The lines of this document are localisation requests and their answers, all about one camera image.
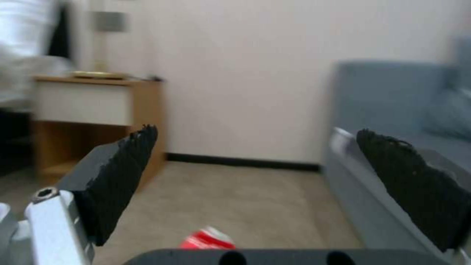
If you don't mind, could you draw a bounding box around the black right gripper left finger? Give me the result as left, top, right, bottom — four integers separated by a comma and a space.
0, 124, 159, 265

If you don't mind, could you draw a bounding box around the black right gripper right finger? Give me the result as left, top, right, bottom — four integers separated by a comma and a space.
355, 128, 471, 253

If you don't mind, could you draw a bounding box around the blue grey sofa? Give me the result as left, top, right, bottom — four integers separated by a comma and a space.
320, 35, 471, 259

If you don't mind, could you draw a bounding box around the wooden nightstand with white drawer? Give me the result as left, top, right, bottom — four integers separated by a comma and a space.
32, 75, 167, 186

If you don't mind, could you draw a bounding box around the blue grey sofa cushion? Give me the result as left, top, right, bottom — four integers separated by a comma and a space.
421, 88, 471, 140

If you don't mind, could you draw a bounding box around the crushed red soda can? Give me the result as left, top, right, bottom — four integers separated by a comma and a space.
179, 226, 237, 250

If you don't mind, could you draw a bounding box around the table lamp with grey shade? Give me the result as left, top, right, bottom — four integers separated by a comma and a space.
71, 11, 130, 79

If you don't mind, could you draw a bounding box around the bed with white bedding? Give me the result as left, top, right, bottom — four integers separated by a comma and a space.
0, 0, 76, 177

